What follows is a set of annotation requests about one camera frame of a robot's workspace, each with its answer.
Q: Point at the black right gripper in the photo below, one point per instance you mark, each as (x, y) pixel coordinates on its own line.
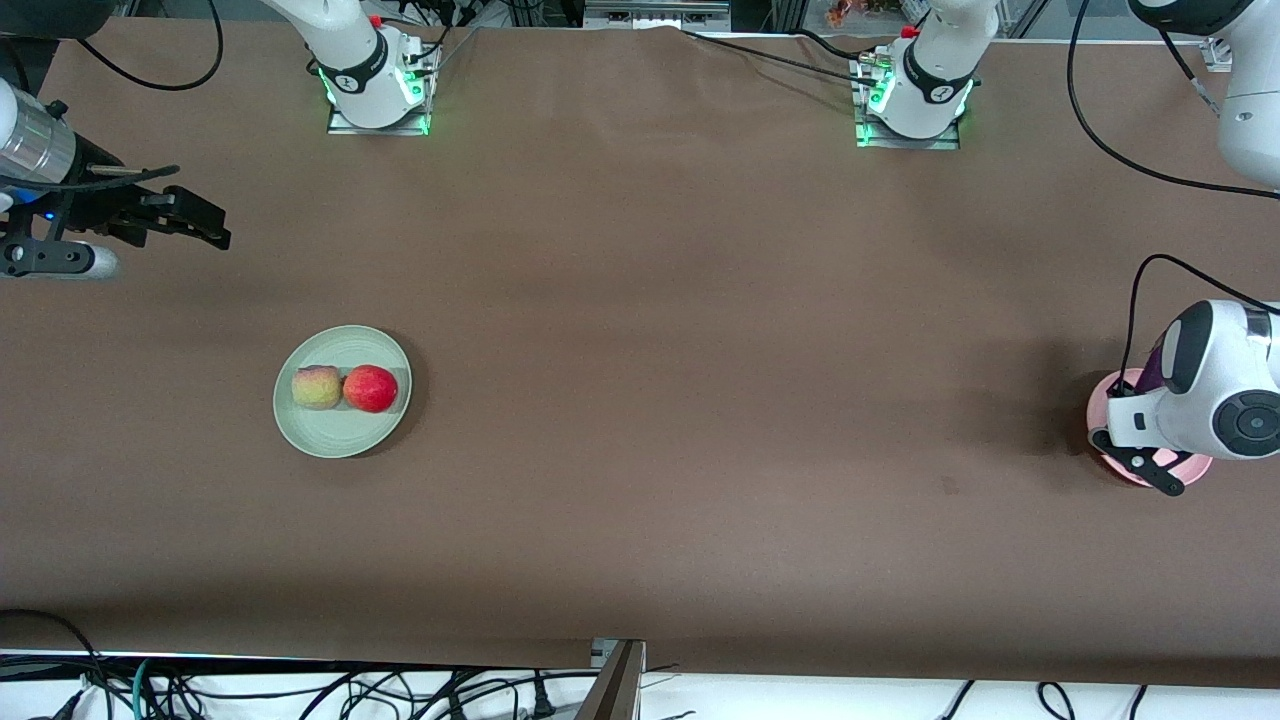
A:
(100, 196)

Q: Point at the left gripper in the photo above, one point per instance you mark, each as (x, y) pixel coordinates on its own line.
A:
(1115, 389)

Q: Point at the purple eggplant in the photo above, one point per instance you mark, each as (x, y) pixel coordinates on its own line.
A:
(1152, 368)

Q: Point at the yellow-pink peach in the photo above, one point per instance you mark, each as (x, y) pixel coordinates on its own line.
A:
(316, 388)

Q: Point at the red pomegranate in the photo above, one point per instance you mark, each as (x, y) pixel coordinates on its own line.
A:
(370, 389)

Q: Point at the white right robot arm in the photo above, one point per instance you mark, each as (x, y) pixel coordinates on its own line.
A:
(350, 50)

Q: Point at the pink plate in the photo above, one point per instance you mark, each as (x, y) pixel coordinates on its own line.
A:
(1100, 410)

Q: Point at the light green plate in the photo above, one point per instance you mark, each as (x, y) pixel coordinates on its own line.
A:
(340, 435)

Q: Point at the grey metal box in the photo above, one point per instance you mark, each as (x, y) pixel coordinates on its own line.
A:
(655, 14)

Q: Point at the brown table cloth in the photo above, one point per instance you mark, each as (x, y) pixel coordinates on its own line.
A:
(600, 550)

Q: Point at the orange-red object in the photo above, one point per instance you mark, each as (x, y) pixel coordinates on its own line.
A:
(848, 12)

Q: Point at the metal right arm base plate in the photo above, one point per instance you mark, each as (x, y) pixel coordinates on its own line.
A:
(415, 95)

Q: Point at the white corner bracket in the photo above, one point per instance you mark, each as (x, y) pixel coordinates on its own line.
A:
(1217, 55)

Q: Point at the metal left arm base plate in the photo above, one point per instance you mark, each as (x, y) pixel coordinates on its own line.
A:
(870, 130)

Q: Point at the grey metal post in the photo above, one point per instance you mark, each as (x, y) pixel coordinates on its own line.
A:
(615, 690)

